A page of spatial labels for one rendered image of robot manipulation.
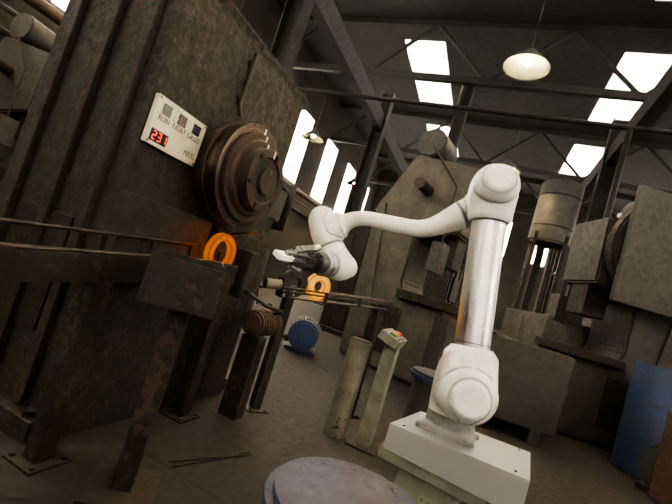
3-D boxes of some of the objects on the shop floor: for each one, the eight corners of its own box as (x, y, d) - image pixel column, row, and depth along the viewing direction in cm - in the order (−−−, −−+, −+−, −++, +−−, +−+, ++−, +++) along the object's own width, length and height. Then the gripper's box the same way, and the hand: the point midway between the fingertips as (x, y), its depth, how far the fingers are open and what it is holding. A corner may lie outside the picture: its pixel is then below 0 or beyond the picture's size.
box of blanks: (423, 408, 318) (449, 315, 322) (412, 384, 400) (433, 310, 405) (552, 452, 306) (578, 355, 311) (514, 417, 388) (535, 341, 393)
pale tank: (493, 363, 886) (545, 174, 914) (492, 359, 971) (540, 187, 999) (538, 378, 853) (590, 182, 881) (532, 373, 938) (580, 194, 966)
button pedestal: (342, 444, 200) (377, 327, 204) (356, 432, 223) (387, 326, 227) (371, 458, 195) (407, 337, 198) (382, 444, 217) (414, 335, 221)
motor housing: (210, 413, 190) (244, 306, 194) (236, 404, 211) (266, 307, 214) (232, 424, 185) (266, 314, 189) (256, 413, 206) (287, 314, 209)
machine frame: (-91, 365, 151) (63, -51, 162) (135, 347, 252) (221, 91, 262) (25, 447, 125) (201, -57, 136) (227, 391, 225) (318, 104, 236)
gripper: (338, 255, 131) (296, 245, 110) (315, 284, 134) (270, 280, 114) (325, 241, 134) (281, 228, 114) (302, 270, 137) (256, 263, 117)
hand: (283, 255), depth 117 cm, fingers closed
